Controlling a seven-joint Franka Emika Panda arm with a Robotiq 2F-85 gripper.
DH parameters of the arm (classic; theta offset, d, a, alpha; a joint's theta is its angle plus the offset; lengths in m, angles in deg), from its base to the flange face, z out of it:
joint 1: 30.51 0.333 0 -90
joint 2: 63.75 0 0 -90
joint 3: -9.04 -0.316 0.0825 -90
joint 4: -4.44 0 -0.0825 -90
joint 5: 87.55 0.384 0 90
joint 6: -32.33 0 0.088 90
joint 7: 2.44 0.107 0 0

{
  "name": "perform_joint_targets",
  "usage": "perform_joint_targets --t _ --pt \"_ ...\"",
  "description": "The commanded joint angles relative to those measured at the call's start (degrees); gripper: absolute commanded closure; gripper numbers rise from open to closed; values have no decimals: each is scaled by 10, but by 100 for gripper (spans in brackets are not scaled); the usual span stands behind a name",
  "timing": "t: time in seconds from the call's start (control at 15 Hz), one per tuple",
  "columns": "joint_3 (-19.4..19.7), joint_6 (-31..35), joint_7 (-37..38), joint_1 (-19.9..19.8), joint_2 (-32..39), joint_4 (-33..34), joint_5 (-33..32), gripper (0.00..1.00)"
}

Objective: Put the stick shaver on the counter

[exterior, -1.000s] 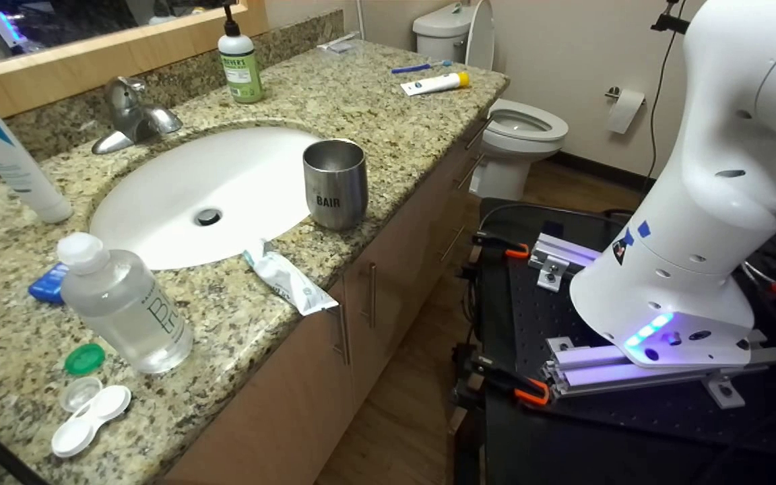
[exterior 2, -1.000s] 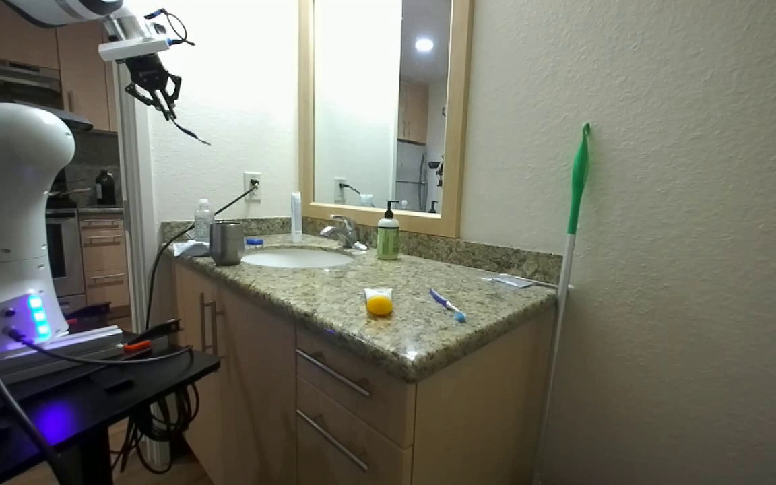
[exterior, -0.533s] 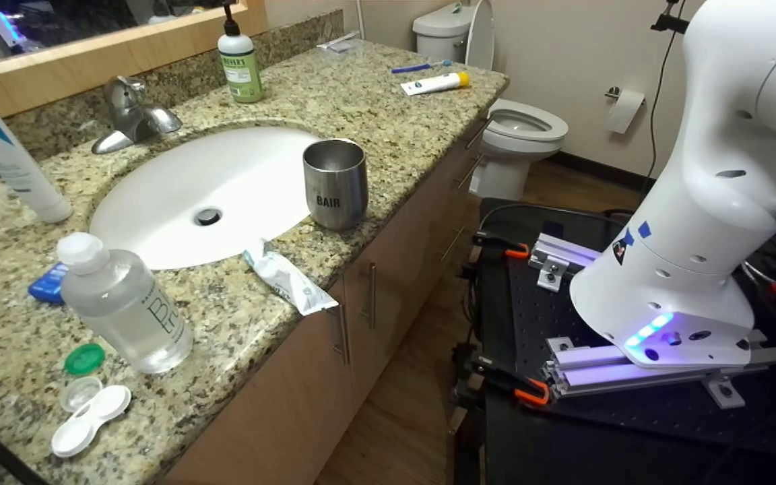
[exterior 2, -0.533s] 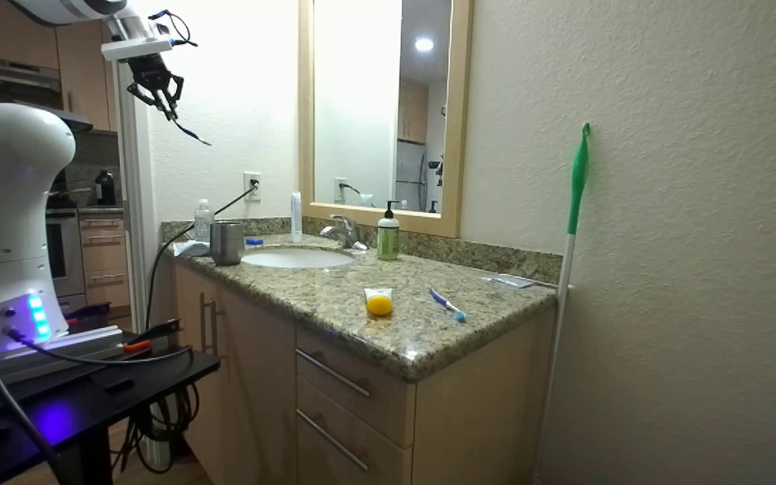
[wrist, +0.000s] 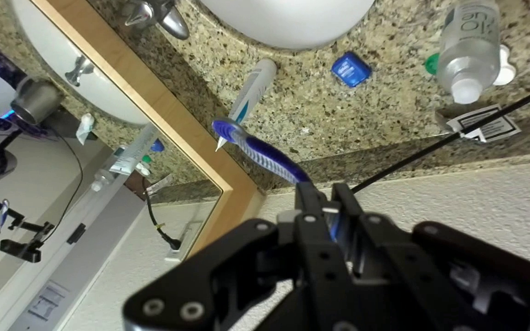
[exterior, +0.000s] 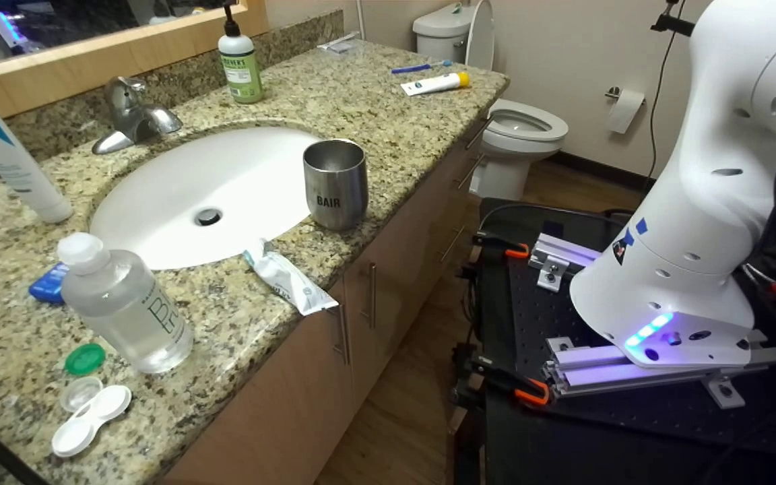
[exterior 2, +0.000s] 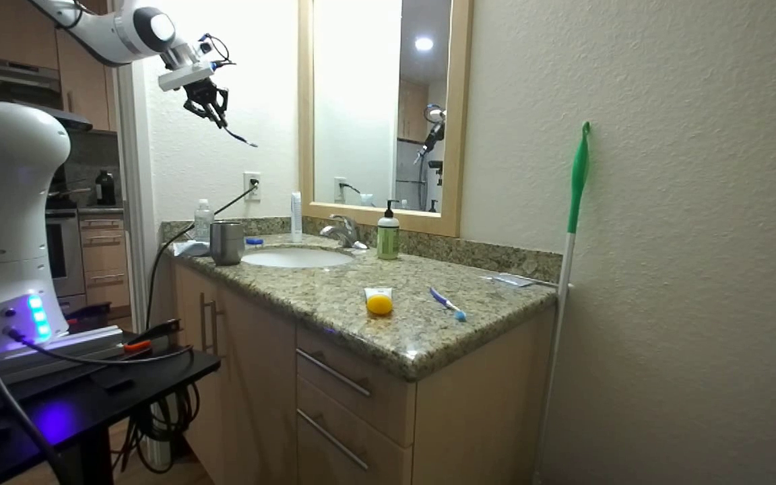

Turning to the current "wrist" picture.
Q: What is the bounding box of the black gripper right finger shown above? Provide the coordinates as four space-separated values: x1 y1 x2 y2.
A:
330 181 530 331

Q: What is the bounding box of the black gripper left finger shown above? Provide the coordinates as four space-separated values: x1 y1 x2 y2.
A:
122 181 355 331

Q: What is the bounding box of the blue white toothbrush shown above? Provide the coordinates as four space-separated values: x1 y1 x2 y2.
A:
210 117 344 245

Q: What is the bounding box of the printed marker paper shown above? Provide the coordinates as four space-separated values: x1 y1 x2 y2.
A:
446 104 523 146

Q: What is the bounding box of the tall white cleanser tube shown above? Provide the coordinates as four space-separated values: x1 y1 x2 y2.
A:
227 58 278 126

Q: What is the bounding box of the small blue floss box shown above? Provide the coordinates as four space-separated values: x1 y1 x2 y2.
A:
330 50 376 91

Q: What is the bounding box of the green lens case cap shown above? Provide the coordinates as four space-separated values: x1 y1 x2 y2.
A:
423 52 442 76

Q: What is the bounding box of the clear solution bottle white cap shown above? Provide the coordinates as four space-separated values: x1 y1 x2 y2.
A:
436 0 504 106

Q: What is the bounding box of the white contact lens case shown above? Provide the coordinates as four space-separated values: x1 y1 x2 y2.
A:
493 43 519 89

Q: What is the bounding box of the white oval sink basin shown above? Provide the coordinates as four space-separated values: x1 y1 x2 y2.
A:
199 0 377 52

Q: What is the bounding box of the chrome sink faucet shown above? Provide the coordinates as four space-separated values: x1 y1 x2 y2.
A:
123 0 192 41

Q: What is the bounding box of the black power cable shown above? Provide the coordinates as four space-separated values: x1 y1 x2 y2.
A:
350 78 530 196

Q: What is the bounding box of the wood framed wall mirror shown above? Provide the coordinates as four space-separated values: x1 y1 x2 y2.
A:
0 0 262 331

